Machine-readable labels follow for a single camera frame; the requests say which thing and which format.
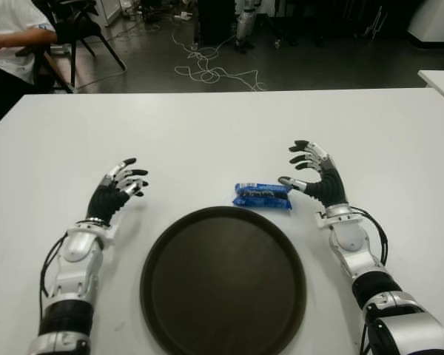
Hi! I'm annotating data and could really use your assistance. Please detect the silver humanoid robot legs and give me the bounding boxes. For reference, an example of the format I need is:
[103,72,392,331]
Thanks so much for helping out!
[233,0,258,55]

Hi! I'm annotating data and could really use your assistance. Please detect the bare-legged person with white shoes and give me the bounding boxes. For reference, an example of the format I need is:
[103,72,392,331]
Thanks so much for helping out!
[44,47,75,93]

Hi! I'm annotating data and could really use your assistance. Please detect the white cable on floor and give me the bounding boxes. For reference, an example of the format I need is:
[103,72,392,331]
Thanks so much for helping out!
[172,25,267,92]

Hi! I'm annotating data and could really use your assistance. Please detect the black cabinet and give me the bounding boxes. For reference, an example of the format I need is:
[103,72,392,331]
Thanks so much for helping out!
[198,0,238,47]

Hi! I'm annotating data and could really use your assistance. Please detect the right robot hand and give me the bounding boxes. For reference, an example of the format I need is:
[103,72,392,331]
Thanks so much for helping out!
[277,139,351,209]

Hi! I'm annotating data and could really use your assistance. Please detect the white cupboard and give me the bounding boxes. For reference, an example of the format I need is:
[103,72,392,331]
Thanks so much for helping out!
[95,0,121,27]

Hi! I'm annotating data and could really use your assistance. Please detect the round dark brown tray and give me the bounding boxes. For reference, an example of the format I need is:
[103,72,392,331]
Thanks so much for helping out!
[139,206,308,355]

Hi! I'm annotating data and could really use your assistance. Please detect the black chair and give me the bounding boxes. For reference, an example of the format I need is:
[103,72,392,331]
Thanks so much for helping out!
[33,0,127,93]

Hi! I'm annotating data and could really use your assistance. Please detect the grey folded metal frame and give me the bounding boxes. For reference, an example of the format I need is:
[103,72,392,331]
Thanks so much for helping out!
[361,2,389,41]

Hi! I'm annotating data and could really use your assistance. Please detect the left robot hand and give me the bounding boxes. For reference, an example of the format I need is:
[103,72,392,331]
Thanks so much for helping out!
[85,157,149,227]

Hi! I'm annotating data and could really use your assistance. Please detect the seated person in white shirt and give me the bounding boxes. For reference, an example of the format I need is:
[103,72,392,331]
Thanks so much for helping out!
[0,0,58,123]

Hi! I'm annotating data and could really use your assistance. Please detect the white pedestal with black base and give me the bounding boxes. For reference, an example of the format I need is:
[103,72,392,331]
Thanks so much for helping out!
[406,0,444,49]

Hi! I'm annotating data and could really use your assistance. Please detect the blue Oreo cookie pack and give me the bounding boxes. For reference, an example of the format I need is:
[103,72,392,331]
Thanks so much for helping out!
[232,182,294,212]

